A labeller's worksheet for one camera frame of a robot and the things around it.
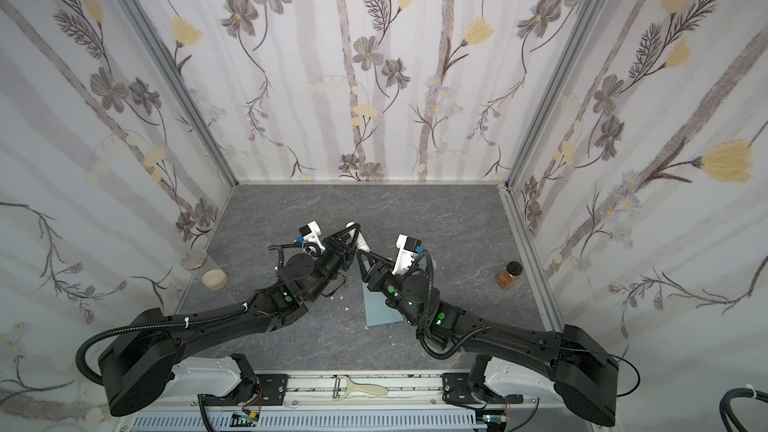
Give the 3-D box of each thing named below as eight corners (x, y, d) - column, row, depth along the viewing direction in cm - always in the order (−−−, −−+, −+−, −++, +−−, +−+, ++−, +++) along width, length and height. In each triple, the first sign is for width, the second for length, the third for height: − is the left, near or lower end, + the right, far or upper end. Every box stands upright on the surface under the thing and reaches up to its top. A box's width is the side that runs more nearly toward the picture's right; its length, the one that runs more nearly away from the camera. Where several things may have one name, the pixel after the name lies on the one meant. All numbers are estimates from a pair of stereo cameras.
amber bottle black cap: (498, 290, 94) (508, 275, 86) (494, 276, 97) (504, 261, 89) (513, 290, 94) (525, 275, 86) (509, 276, 97) (520, 261, 89)
